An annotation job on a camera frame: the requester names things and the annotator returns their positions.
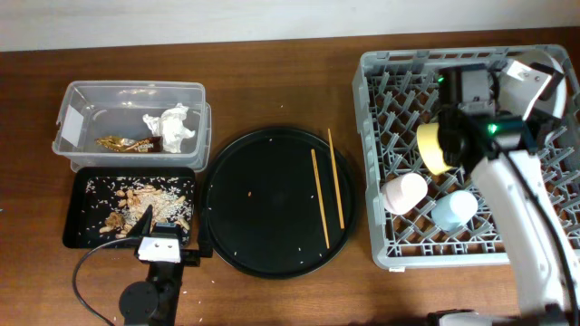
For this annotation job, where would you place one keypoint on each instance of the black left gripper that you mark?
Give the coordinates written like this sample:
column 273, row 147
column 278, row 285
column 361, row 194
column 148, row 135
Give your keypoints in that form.
column 205, row 246

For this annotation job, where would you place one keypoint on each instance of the food scraps pile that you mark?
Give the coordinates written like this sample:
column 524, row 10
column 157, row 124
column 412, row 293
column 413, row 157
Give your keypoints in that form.
column 113, row 205

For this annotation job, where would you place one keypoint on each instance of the gold brown snack wrapper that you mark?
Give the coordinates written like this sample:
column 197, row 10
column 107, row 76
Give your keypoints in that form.
column 147, row 145

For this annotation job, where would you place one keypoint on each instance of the white napkin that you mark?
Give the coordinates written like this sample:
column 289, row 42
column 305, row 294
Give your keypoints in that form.
column 170, row 127

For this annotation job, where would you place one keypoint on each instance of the wooden chopstick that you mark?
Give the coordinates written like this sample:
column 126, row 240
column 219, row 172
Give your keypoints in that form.
column 318, row 186
column 336, row 180

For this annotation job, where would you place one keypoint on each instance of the pink cup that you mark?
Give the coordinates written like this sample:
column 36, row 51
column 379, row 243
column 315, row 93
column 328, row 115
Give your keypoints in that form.
column 402, row 194

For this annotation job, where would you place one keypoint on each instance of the yellow bowl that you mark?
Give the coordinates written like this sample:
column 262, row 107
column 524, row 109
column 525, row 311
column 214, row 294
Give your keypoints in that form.
column 430, row 150

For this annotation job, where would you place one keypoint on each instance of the light blue cup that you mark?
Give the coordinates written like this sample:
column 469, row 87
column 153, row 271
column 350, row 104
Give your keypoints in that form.
column 454, row 210

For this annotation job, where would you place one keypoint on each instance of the grey plate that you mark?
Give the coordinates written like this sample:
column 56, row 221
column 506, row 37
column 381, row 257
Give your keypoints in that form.
column 553, row 100

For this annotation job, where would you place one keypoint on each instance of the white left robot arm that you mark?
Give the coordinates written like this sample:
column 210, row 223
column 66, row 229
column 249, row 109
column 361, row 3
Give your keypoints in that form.
column 155, row 300

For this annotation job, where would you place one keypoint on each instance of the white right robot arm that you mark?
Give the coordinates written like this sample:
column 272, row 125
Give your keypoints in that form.
column 492, row 123

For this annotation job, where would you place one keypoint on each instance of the grey dishwasher rack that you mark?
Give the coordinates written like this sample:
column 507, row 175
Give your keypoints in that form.
column 394, row 93

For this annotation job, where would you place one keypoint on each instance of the black rectangular tray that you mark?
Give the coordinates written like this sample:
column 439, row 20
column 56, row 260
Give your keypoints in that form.
column 74, row 236

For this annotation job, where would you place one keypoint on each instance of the round black tray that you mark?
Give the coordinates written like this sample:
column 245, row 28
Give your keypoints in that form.
column 261, row 203

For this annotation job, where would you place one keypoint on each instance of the clear plastic bin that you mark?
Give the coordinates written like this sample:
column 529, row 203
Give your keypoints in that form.
column 92, row 110

